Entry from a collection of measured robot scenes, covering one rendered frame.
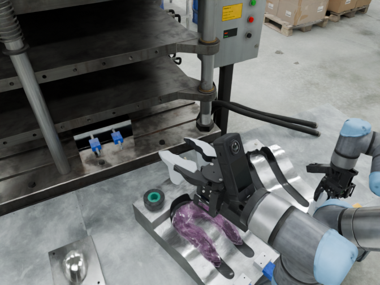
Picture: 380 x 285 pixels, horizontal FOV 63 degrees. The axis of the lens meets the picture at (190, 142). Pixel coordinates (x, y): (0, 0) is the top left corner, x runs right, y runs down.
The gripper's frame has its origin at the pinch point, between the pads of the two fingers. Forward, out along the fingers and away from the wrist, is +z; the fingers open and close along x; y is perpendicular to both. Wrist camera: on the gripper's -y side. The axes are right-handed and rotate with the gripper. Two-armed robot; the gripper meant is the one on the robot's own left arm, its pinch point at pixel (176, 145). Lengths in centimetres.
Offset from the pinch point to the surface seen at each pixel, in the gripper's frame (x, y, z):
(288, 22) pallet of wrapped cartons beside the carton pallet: 408, 75, 172
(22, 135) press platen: -2, 43, 85
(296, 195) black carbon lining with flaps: 62, 50, -11
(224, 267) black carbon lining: 21, 58, -7
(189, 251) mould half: 14, 54, 3
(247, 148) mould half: 73, 50, 21
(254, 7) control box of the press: 103, -4, 51
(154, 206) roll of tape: 16, 49, 23
